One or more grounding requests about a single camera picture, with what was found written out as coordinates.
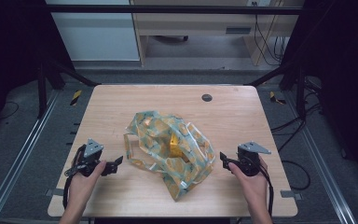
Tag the person's right hand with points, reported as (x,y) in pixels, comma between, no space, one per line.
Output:
(251,185)

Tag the person's left hand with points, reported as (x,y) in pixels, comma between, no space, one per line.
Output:
(82,183)

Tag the black metal stand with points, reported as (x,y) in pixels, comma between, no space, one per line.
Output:
(298,84)
(45,84)

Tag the aluminium floor rail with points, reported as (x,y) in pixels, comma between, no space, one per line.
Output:
(320,161)
(21,155)

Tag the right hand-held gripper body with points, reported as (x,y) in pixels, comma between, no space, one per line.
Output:
(250,155)

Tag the patterned green yellow tote bag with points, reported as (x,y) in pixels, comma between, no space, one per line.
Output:
(164,155)

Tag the light wooden desk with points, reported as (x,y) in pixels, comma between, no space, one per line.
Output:
(195,23)

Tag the white cabinet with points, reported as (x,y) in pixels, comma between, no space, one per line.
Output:
(96,34)

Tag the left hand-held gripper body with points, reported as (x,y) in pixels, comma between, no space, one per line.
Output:
(92,148)

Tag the yellow black tape strip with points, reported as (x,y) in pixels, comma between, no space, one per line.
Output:
(76,97)
(275,98)

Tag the black horizontal frame bar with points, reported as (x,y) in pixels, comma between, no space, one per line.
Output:
(174,9)

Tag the grey table bracket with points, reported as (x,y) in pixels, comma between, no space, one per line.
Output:
(54,192)
(290,194)

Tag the dark curtain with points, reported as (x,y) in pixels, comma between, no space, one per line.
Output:
(345,77)
(9,46)

